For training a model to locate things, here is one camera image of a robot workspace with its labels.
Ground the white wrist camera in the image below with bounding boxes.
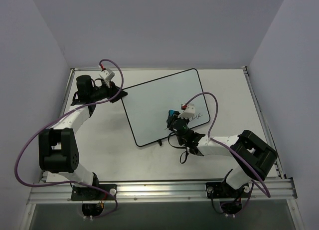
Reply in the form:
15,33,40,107
99,68,115,87
178,103,195,120

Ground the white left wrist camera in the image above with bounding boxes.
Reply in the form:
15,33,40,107
99,68,115,87

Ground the black framed whiteboard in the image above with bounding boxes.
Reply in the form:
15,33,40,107
122,68,211,147

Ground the blue bone-shaped eraser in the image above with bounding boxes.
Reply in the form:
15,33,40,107
167,110,180,118

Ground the purple cable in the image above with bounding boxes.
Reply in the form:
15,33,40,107
184,92,271,198
15,59,123,218

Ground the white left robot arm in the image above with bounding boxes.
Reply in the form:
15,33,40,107
38,75,128,200

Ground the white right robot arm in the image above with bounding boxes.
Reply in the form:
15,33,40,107
166,110,278,197

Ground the aluminium front rail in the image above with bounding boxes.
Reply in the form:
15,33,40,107
28,178,297,204

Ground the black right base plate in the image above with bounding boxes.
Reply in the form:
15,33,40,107
205,182,251,199

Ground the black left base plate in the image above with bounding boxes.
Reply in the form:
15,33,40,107
71,184,117,201

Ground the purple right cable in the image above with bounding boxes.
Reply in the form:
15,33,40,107
184,92,271,198

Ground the aluminium table edge strip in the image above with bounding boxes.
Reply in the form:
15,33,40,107
71,66,248,71

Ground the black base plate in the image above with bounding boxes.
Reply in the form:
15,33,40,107
205,182,251,199
71,184,117,201

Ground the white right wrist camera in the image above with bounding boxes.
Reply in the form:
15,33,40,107
178,103,195,120

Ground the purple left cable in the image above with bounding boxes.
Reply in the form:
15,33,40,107
15,59,123,218

